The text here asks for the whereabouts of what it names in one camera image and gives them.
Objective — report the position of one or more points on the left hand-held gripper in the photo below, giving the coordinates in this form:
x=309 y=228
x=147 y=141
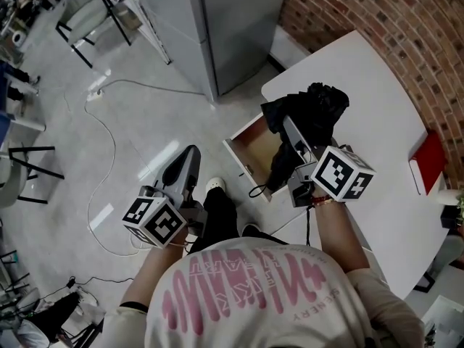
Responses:
x=156 y=223

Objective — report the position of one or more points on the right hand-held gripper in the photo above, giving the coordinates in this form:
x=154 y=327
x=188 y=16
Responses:
x=340 y=174

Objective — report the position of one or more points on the white drawer with brown inside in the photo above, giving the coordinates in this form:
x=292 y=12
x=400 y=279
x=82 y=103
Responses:
x=250 y=151

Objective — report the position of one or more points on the person's right forearm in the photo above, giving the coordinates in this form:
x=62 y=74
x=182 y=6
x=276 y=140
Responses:
x=337 y=238

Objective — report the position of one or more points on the person's left forearm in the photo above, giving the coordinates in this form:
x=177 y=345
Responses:
x=148 y=277

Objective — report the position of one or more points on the person's white shoe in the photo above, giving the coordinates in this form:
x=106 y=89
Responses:
x=215 y=184

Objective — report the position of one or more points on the person's black trousers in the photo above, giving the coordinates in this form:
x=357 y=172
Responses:
x=217 y=212

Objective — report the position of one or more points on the small white power strip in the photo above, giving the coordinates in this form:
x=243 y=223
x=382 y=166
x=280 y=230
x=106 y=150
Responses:
x=96 y=95

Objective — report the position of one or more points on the grey metal cabinet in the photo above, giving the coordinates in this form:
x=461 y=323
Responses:
x=235 y=31

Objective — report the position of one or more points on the red book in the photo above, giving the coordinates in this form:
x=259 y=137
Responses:
x=431 y=165

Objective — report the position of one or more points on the white shelf rack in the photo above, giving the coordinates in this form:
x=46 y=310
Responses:
x=145 y=16

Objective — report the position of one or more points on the white vase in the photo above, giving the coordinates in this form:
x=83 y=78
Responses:
x=447 y=196

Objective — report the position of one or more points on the person's cream printed shirt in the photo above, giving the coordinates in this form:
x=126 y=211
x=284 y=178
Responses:
x=253 y=321

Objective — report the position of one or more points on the small black box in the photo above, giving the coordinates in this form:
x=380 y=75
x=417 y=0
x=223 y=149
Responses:
x=449 y=219

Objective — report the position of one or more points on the green plant with pale flowers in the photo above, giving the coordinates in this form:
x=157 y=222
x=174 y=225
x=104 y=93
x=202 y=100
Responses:
x=461 y=209

